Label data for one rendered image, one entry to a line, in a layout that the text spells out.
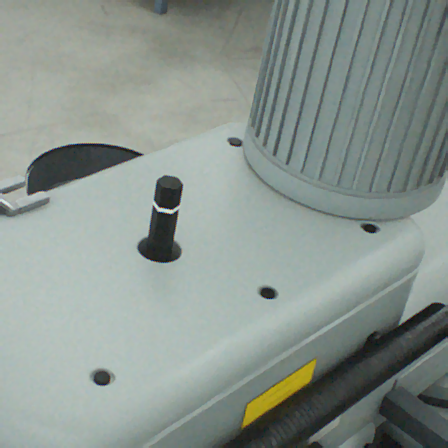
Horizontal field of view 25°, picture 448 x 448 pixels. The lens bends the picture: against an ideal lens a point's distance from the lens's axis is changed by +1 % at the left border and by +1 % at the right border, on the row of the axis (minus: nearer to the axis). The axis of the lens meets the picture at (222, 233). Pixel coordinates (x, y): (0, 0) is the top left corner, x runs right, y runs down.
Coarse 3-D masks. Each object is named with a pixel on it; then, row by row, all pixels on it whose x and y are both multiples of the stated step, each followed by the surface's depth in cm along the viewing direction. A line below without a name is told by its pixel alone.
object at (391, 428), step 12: (432, 384) 126; (444, 384) 126; (420, 396) 127; (432, 396) 127; (444, 396) 127; (444, 408) 128; (384, 432) 126; (396, 432) 125; (372, 444) 128; (384, 444) 126; (396, 444) 125; (408, 444) 124; (420, 444) 123
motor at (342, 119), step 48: (288, 0) 87; (336, 0) 82; (384, 0) 80; (432, 0) 80; (288, 48) 88; (336, 48) 84; (384, 48) 83; (432, 48) 83; (288, 96) 89; (336, 96) 86; (384, 96) 85; (432, 96) 86; (288, 144) 90; (336, 144) 88; (384, 144) 88; (432, 144) 90; (288, 192) 92; (336, 192) 90; (384, 192) 91; (432, 192) 94
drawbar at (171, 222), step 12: (168, 180) 80; (180, 180) 80; (156, 192) 80; (168, 192) 79; (180, 192) 80; (168, 204) 80; (156, 216) 81; (168, 216) 80; (156, 228) 81; (168, 228) 81; (156, 240) 82; (168, 240) 82; (156, 252) 83; (168, 252) 83
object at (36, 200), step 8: (16, 176) 87; (0, 184) 86; (8, 184) 86; (16, 184) 87; (24, 184) 87; (0, 192) 85; (8, 192) 86; (40, 192) 86; (0, 200) 84; (8, 200) 84; (16, 200) 85; (24, 200) 85; (32, 200) 85; (40, 200) 85; (48, 200) 86; (0, 208) 84; (8, 208) 83; (16, 208) 84; (24, 208) 84; (32, 208) 85; (8, 216) 83
